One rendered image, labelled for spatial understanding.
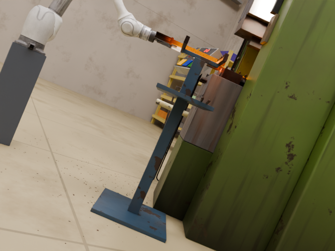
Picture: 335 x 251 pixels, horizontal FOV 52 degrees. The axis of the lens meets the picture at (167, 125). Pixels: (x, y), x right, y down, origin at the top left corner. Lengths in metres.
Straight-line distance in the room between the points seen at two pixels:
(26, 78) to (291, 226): 1.72
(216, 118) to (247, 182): 0.45
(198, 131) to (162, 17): 7.51
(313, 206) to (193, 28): 8.29
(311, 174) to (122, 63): 7.59
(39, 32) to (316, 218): 1.88
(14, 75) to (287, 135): 1.61
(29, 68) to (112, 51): 6.84
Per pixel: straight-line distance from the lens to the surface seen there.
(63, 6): 2.51
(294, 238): 2.00
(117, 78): 9.10
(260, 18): 2.34
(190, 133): 2.11
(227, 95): 2.13
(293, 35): 1.99
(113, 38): 9.01
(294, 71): 1.97
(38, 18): 2.27
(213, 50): 2.83
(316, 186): 1.96
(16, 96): 2.26
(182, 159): 2.12
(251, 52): 2.61
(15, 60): 2.24
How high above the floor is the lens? 0.63
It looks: 3 degrees down
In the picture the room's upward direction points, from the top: 24 degrees clockwise
